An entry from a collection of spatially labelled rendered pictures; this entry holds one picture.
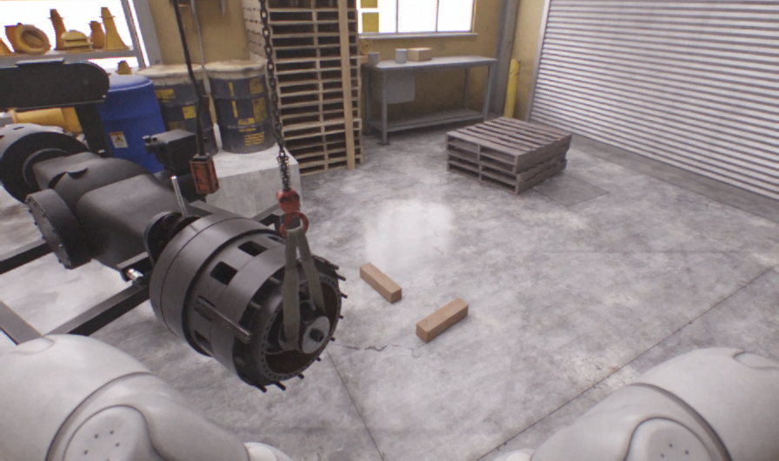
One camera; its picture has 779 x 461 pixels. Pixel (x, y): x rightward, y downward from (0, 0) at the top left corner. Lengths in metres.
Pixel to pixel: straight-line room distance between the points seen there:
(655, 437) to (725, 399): 0.13
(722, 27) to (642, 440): 5.63
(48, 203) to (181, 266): 1.05
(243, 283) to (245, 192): 2.73
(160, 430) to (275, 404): 1.95
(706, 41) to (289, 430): 5.67
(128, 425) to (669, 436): 0.46
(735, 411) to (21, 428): 0.70
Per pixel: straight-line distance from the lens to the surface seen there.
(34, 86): 3.66
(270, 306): 1.34
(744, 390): 0.56
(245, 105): 4.36
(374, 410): 2.28
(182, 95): 4.29
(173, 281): 1.59
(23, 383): 0.57
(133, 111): 3.90
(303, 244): 1.19
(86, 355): 0.56
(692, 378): 0.54
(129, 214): 2.10
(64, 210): 2.44
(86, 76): 3.59
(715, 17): 5.94
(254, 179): 4.02
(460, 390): 2.38
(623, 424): 0.44
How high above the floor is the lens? 1.89
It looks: 29 degrees down
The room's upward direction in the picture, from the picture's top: straight up
